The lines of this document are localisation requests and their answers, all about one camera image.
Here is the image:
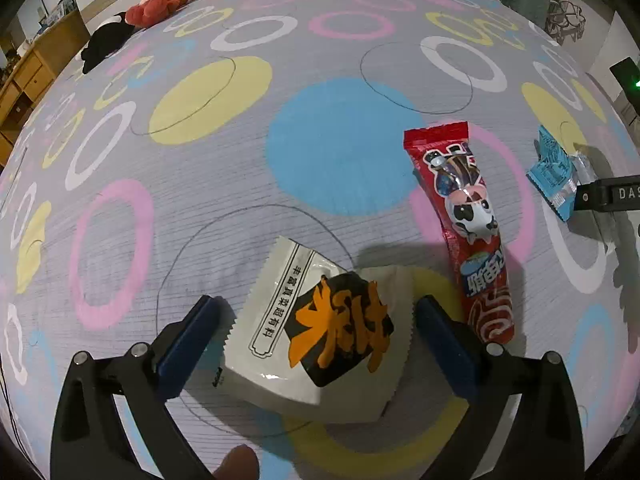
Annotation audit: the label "white orange snack packet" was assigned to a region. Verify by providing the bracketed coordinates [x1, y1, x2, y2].
[217, 236, 413, 423]

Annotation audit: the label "blue wrapper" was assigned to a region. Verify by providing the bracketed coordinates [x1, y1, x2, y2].
[526, 125, 596, 223]

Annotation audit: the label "wooden desk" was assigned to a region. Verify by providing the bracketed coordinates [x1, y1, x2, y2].
[0, 7, 92, 166]

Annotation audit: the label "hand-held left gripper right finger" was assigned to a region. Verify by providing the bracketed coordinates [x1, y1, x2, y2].
[414, 295, 586, 480]

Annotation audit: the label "bundle of clothes hangers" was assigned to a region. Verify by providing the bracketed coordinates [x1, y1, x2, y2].
[545, 0, 586, 46]

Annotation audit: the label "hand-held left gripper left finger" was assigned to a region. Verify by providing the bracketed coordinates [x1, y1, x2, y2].
[50, 295, 221, 480]

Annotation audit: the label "red candy wrapper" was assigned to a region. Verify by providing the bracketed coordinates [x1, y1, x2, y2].
[403, 121, 516, 345]

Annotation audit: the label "person's left hand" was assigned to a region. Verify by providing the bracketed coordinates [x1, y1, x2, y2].
[211, 444, 261, 480]

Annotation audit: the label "black white plush toy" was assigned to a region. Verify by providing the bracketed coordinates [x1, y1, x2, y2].
[81, 11, 137, 75]

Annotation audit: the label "grey circle print bed sheet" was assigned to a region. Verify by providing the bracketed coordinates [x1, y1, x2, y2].
[0, 0, 640, 480]

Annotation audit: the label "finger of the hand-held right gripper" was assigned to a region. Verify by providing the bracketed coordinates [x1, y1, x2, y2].
[574, 174, 640, 215]

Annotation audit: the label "large red plush toy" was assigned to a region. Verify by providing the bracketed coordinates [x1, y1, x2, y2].
[125, 0, 197, 28]

